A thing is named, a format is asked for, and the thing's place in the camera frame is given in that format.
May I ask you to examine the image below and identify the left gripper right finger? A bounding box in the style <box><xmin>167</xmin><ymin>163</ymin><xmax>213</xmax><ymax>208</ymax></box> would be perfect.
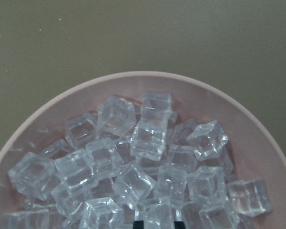
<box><xmin>174</xmin><ymin>221</ymin><xmax>185</xmax><ymax>229</ymax></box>

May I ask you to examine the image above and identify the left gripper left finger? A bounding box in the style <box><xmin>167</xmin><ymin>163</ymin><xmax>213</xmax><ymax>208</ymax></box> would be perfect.
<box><xmin>132</xmin><ymin>220</ymin><xmax>146</xmax><ymax>229</ymax></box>

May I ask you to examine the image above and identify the pile of clear ice cubes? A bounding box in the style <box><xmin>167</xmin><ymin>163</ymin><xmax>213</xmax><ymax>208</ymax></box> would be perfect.
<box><xmin>1</xmin><ymin>92</ymin><xmax>272</xmax><ymax>229</ymax></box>

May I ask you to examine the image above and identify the pink bowl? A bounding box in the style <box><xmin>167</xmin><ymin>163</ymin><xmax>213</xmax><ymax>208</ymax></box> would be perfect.
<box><xmin>0</xmin><ymin>71</ymin><xmax>286</xmax><ymax>229</ymax></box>

